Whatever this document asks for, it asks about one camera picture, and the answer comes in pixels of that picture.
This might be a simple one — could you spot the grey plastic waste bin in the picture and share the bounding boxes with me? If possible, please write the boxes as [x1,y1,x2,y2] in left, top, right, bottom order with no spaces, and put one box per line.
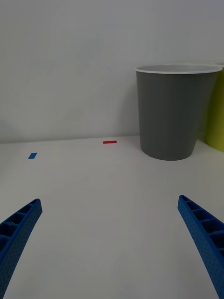
[135,63,222,161]

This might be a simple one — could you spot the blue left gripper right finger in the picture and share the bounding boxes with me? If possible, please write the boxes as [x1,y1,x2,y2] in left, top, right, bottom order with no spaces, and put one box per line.
[177,195,224,299]

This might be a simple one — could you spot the yellow-green plastic waste bin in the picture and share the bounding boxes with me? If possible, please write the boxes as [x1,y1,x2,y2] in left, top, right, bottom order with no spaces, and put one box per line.
[205,62,224,153]

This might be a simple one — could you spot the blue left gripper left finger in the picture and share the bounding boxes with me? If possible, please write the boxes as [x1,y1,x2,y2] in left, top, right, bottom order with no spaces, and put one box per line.
[0,198,43,299]

